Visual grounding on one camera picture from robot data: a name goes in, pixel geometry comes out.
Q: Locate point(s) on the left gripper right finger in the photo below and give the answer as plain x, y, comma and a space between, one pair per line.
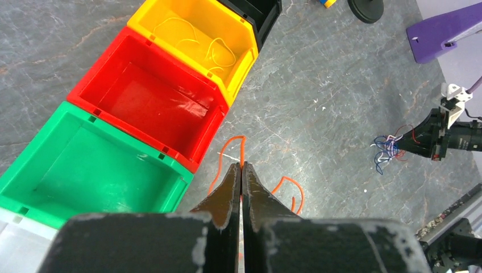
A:
260, 211

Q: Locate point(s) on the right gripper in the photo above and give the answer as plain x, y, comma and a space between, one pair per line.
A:
430, 138

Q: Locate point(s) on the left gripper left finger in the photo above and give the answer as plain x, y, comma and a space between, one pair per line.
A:
221, 250

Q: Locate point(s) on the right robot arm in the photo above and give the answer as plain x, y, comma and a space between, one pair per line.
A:
465, 136

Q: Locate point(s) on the purple metronome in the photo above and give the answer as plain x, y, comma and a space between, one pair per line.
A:
435, 36

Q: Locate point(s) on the microphone on stand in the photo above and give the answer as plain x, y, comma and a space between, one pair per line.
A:
367, 11

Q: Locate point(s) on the green bin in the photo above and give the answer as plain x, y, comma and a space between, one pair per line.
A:
78, 164

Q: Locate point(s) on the toy brick car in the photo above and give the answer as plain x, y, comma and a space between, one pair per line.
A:
327, 3

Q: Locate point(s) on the yellow bin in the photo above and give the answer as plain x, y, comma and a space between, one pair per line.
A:
205, 35

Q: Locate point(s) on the red bin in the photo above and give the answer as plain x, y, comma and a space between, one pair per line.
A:
146, 92

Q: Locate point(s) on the black bin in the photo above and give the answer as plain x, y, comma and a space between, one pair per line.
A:
262, 15

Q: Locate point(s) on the white bin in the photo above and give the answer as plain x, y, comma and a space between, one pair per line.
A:
24, 242

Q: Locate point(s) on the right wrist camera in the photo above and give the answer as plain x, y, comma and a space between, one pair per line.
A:
453, 101

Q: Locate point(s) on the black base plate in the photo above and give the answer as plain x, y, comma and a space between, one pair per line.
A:
451, 242

